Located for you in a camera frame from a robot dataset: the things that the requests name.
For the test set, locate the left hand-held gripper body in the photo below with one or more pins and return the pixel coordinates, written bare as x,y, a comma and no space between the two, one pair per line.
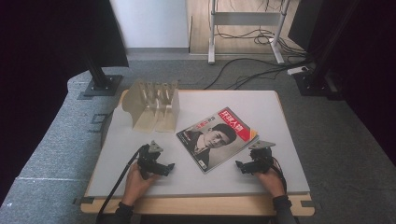
148,163

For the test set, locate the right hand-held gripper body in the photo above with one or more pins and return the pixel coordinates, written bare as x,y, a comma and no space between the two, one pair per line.
260,160

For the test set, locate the person's left hand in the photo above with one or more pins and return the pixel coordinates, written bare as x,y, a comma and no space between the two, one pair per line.
137,186

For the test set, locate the person's right hand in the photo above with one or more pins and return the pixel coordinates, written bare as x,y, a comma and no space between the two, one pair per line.
274,183

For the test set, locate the grey table mat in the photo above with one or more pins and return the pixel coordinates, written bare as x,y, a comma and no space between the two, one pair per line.
193,183

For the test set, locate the magazine with portrait cover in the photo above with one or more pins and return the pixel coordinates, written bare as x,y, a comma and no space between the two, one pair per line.
214,140

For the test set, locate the wooden slotted book rack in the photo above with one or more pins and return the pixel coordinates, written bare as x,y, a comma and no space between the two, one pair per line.
152,107

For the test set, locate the black tape floor mark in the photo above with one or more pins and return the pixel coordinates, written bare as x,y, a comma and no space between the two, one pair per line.
98,123

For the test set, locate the black stand with square base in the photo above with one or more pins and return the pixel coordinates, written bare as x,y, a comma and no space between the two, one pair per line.
101,84
314,82

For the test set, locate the white power strip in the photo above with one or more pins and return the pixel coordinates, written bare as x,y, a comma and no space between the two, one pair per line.
297,70

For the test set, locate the black curtain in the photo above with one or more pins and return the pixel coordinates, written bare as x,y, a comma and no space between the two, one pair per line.
367,71
40,77

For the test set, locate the white metal desk frame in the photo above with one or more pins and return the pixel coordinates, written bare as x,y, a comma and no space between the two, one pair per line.
246,18

